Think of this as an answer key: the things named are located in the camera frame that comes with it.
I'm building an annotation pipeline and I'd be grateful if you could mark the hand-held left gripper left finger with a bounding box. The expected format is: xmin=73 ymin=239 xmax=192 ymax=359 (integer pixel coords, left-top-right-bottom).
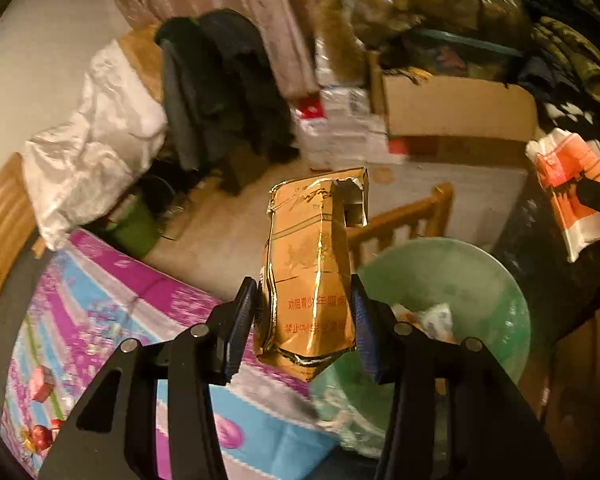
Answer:
xmin=37 ymin=276 xmax=259 ymax=480

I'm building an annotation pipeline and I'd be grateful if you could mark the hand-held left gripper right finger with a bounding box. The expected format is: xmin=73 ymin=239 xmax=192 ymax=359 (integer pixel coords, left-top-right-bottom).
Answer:
xmin=349 ymin=274 xmax=566 ymax=480

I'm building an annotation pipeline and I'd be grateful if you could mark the orange white plastic bag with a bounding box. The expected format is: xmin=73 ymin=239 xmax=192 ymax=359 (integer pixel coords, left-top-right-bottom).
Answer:
xmin=525 ymin=127 xmax=600 ymax=264

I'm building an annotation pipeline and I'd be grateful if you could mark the gold cigarette pack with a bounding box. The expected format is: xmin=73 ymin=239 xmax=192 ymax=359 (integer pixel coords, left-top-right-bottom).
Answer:
xmin=252 ymin=166 xmax=371 ymax=385

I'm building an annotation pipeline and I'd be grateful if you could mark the trash bin with green bag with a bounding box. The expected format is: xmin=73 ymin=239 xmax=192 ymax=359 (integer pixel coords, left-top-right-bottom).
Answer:
xmin=310 ymin=237 xmax=532 ymax=456

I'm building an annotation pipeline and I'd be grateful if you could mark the black plastic bag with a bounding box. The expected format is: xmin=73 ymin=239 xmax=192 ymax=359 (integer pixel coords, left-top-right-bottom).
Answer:
xmin=495 ymin=195 xmax=600 ymax=342

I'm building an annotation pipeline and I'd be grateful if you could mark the purple striped floral blanket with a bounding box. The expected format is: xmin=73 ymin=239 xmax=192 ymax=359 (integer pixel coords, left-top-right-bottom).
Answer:
xmin=0 ymin=230 xmax=341 ymax=480

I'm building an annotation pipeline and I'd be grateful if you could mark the camouflage cloth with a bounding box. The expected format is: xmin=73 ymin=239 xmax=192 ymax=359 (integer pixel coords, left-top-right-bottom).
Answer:
xmin=530 ymin=0 xmax=600 ymax=111

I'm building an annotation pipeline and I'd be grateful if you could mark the green bucket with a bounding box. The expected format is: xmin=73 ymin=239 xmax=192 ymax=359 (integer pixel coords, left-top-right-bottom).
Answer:
xmin=105 ymin=195 xmax=162 ymax=261

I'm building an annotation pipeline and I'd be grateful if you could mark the brown cardboard box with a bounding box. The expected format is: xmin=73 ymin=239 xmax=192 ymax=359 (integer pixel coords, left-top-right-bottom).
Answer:
xmin=545 ymin=300 xmax=600 ymax=461
xmin=370 ymin=52 xmax=539 ymax=144

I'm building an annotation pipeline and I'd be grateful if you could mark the pink box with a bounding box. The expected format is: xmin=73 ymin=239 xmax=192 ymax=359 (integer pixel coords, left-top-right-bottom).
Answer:
xmin=27 ymin=366 xmax=57 ymax=404

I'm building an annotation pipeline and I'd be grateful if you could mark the stack of white boxes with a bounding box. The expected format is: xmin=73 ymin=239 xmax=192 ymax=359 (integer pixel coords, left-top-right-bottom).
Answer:
xmin=292 ymin=50 xmax=392 ymax=171

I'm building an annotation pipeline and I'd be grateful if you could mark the red apple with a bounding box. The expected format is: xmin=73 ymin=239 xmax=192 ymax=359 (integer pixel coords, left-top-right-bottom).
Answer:
xmin=29 ymin=424 xmax=55 ymax=454

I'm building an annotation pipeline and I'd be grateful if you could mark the white satin cloth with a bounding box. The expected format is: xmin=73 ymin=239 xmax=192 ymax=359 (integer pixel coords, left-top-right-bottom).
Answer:
xmin=22 ymin=40 xmax=169 ymax=252

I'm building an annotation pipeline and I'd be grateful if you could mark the dark jacket on chair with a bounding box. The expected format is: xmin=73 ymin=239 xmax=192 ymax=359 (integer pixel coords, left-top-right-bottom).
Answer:
xmin=155 ymin=8 xmax=301 ymax=196

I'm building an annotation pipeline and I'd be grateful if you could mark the wooden headboard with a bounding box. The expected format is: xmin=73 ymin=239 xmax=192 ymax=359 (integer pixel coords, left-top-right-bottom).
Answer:
xmin=0 ymin=152 xmax=47 ymax=346

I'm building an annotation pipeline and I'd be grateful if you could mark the clear plastic bag of clothes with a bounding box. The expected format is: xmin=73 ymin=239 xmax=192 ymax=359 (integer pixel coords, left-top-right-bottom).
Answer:
xmin=352 ymin=0 xmax=532 ymax=52

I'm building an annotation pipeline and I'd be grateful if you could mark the brown fur collar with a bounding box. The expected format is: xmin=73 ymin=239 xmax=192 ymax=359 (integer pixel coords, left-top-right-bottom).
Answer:
xmin=315 ymin=0 xmax=369 ymax=84

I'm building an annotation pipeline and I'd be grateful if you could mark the brown cloth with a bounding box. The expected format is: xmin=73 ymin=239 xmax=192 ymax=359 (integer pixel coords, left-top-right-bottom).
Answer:
xmin=117 ymin=25 xmax=167 ymax=104

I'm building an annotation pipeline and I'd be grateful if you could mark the pink patterned curtain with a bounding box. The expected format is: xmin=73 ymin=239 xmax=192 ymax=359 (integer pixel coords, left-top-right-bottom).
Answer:
xmin=105 ymin=0 xmax=341 ymax=99

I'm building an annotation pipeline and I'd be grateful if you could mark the wooden slatted rail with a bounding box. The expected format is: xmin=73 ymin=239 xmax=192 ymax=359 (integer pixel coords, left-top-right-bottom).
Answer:
xmin=347 ymin=182 xmax=455 ymax=267

